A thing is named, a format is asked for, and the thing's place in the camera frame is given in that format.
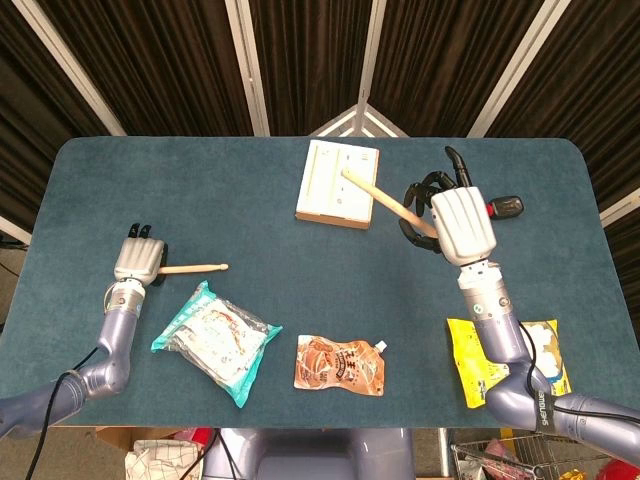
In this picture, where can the white frame post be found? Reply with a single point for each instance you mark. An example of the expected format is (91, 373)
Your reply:
(65, 65)
(620, 207)
(520, 67)
(12, 231)
(247, 70)
(367, 55)

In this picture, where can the white triangular frame foot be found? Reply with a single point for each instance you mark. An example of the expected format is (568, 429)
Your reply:
(357, 120)

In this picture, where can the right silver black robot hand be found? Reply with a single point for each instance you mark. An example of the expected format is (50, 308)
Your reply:
(462, 225)

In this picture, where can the white checked cloth bag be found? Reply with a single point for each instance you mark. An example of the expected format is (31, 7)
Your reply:
(160, 460)

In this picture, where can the left grey-purple robot arm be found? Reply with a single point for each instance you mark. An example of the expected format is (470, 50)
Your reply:
(115, 330)

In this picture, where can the right grey-purple robot arm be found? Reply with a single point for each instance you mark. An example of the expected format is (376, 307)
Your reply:
(490, 310)

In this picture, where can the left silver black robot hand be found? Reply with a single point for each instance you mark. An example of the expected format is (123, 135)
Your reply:
(137, 260)

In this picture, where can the dark brown pleated curtain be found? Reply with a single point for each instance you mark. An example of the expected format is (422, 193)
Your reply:
(175, 60)

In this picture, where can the teal clear snack bag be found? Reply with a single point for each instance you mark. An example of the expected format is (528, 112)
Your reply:
(220, 345)

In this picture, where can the blue felt table mat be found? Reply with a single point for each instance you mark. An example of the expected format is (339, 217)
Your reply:
(250, 300)

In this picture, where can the yellow snack bag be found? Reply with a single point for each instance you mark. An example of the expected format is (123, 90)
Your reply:
(462, 350)

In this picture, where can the red plastic bag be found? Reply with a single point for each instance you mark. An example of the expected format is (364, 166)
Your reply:
(200, 435)

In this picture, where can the grey metal table leg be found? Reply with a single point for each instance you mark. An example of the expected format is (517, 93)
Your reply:
(442, 455)

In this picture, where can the wooden drumstick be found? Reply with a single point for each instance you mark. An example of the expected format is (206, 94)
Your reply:
(200, 268)
(380, 195)

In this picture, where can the black red small device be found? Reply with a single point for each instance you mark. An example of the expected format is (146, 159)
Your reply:
(510, 206)

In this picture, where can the orange spout pouch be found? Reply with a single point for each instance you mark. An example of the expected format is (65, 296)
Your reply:
(340, 367)

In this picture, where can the brown cardboard box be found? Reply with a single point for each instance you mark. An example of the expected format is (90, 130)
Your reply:
(120, 436)

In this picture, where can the red round object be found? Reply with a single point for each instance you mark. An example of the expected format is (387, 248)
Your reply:
(620, 472)

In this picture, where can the grey-purple robot torso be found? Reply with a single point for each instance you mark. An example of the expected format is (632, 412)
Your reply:
(310, 455)

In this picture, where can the flat white cardboard box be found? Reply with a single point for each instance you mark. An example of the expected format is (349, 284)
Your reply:
(320, 190)

